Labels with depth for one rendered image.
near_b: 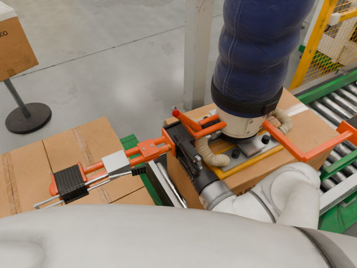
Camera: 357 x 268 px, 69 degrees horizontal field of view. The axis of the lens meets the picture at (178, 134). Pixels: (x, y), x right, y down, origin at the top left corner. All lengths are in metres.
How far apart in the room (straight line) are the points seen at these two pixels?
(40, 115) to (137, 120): 0.90
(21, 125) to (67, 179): 1.97
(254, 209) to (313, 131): 0.59
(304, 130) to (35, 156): 1.39
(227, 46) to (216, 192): 0.38
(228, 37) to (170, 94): 2.00
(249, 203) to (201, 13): 1.45
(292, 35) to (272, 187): 0.37
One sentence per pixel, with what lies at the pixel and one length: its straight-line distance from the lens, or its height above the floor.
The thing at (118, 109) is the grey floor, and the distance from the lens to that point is 2.60.
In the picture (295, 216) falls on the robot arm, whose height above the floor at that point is 1.35.
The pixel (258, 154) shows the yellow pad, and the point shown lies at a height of 0.97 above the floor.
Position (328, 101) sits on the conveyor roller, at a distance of 2.06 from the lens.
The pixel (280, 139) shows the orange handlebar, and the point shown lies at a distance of 0.90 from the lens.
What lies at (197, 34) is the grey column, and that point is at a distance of 1.95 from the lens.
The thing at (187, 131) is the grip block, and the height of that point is 1.10.
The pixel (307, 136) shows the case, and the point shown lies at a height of 0.95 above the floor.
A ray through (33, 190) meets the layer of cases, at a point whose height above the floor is 0.54.
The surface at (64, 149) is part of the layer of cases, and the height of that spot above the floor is 0.54.
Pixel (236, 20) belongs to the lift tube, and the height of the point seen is 1.44.
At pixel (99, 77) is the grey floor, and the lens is 3.06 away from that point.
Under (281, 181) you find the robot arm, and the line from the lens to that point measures 0.66.
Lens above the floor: 1.73
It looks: 48 degrees down
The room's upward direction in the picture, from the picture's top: straight up
